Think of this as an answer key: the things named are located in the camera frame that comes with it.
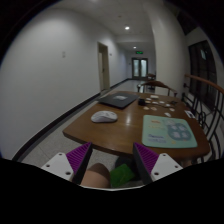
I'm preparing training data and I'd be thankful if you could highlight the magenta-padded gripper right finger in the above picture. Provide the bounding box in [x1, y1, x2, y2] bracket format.
[132, 142, 184, 185]

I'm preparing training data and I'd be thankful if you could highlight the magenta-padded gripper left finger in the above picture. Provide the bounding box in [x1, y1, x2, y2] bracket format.
[40, 141, 94, 185]

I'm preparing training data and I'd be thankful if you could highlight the white perforated computer mouse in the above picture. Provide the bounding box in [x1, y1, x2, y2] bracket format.
[90, 110, 119, 124]

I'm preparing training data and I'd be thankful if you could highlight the pale green printed mouse pad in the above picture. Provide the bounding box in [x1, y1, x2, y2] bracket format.
[141, 114, 199, 149]

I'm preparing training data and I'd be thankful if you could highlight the white flat booklet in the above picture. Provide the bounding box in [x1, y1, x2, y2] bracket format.
[184, 110, 197, 120]

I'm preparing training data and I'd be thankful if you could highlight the black flat board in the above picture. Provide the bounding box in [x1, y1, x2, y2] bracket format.
[97, 92, 141, 110]

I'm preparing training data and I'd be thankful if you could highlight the wooden armchair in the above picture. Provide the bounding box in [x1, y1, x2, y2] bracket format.
[137, 79, 179, 98]

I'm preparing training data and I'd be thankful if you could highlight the black railing with wooden handrail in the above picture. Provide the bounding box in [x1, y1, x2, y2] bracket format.
[181, 73, 224, 164]

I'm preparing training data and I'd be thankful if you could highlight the glass double door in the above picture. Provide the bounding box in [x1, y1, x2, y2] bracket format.
[131, 57, 149, 80]

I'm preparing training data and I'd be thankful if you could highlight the dark framed window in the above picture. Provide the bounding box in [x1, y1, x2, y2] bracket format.
[188, 39, 219, 111]

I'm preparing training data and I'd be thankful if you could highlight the pale side door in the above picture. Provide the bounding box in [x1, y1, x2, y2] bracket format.
[97, 41, 111, 93]

